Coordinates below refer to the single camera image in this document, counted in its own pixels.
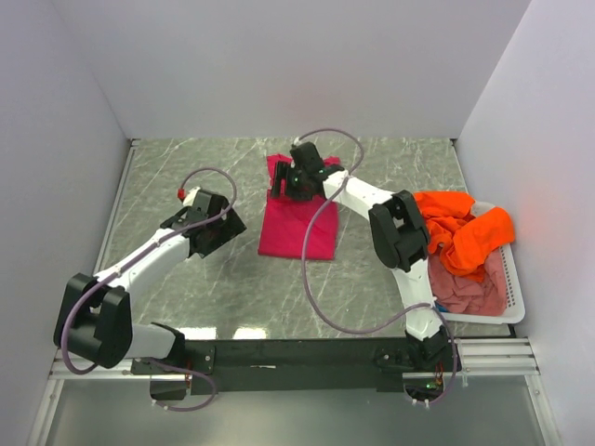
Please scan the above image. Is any white plastic laundry basket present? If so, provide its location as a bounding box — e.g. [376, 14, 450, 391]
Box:
[444, 198, 522, 324]

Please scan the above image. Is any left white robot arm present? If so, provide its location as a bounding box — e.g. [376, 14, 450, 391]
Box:
[53, 188, 246, 374]

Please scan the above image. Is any orange t shirt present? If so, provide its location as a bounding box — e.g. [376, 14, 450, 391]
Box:
[414, 191, 515, 282]

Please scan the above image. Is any magenta t shirt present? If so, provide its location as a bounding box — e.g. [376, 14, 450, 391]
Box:
[258, 152, 343, 262]

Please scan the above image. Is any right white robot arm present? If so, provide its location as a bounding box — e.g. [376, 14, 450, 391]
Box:
[271, 142, 456, 371]

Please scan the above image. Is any black base beam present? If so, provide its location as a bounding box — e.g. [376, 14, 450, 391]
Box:
[129, 336, 464, 399]

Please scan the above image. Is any aluminium frame rail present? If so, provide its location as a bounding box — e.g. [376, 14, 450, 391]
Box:
[27, 338, 559, 446]

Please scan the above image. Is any salmon pink t shirt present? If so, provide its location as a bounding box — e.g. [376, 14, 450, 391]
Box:
[429, 250, 507, 317]

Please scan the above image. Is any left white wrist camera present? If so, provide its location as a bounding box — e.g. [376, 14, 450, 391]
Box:
[178, 186, 202, 207]

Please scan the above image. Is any blue t shirt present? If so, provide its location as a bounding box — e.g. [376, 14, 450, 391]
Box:
[435, 303, 450, 314]

